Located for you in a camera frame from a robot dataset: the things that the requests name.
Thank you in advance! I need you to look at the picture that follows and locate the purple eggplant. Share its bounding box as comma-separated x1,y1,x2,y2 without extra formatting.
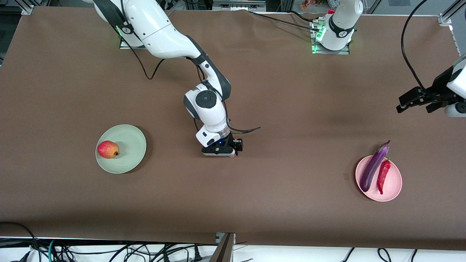
360,140,391,192

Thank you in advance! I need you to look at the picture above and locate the red chili pepper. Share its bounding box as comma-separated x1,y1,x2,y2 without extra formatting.
376,157,392,195

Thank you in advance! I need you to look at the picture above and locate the red apple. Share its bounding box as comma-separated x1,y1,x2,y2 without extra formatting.
97,140,120,159

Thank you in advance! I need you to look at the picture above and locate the brown table cover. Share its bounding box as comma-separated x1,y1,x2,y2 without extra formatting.
0,7,466,251

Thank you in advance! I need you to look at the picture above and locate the pink plate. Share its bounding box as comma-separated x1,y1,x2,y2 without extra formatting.
355,155,403,202

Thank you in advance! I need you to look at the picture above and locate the light green plate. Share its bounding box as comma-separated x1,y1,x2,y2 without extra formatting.
95,124,147,174

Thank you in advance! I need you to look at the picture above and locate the grey power strip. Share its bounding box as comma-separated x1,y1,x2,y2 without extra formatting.
213,0,266,11

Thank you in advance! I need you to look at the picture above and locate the colourful toy pile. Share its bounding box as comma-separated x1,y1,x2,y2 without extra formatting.
300,0,330,9

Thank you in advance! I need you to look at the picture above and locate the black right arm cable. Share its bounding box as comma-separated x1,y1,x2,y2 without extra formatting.
118,22,261,133

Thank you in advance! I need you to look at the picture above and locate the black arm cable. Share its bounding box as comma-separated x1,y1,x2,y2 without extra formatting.
400,0,430,91
118,22,261,133

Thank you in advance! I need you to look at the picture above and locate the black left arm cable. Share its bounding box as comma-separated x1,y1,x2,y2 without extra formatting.
400,0,430,91

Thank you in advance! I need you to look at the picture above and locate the aluminium profile post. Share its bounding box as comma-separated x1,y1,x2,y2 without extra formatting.
209,232,236,262

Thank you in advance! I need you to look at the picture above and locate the black cable on cover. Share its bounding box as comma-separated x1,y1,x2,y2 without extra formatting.
248,10,317,31

